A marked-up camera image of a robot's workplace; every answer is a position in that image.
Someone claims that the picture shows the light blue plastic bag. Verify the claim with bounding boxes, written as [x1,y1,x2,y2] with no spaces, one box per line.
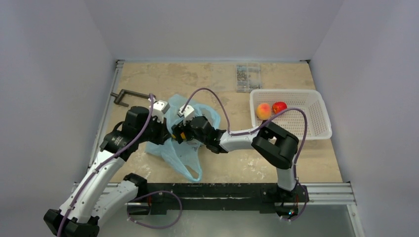
[145,94,221,182]

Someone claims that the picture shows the clear compartment screw box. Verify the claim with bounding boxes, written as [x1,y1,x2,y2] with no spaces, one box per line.
[211,63,262,93]

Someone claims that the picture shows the red fake apple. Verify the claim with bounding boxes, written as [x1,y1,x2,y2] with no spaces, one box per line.
[272,101,288,114]

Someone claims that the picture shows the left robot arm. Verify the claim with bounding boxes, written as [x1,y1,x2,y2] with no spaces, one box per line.
[43,101,170,237]

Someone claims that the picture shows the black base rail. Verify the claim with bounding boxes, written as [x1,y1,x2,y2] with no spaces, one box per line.
[127,183,309,218]

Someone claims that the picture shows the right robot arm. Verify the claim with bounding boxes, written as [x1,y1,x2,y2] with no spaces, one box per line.
[171,116,299,201]

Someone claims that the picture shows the orange fake peach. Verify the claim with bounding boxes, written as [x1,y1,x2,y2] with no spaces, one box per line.
[255,103,272,120]

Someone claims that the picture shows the dark metal clamp handle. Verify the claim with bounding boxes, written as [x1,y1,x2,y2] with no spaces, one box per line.
[110,89,149,107]

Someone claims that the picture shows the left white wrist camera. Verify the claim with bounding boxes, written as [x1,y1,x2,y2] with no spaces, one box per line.
[149,100,170,123]

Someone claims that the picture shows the white plastic basket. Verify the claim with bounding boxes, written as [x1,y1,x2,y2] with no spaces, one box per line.
[250,89,333,140]

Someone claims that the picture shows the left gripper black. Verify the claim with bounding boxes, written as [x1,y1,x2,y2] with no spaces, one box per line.
[136,114,171,145]

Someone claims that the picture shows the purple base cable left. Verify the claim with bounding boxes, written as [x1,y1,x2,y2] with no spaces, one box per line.
[126,191,183,230]

